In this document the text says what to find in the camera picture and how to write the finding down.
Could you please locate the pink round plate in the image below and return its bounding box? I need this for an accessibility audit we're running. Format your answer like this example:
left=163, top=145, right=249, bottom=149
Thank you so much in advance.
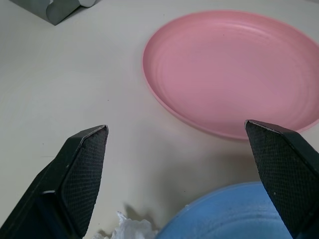
left=142, top=9, right=319, bottom=140

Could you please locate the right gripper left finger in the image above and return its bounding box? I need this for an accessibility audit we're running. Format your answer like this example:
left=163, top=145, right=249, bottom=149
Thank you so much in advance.
left=0, top=125, right=109, bottom=239

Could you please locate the gray rectangular block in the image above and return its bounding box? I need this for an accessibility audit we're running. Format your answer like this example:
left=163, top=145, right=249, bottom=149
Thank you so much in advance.
left=8, top=0, right=80, bottom=26

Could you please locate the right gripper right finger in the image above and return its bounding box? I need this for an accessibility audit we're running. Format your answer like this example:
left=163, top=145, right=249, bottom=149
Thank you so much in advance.
left=245, top=119, right=319, bottom=239

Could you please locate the blue round plate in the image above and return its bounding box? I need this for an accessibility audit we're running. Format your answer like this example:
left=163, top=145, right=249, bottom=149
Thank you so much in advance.
left=156, top=181, right=300, bottom=239

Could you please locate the crumpled white tissue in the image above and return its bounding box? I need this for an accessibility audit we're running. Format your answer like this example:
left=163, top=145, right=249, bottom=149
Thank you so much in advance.
left=93, top=211, right=159, bottom=239

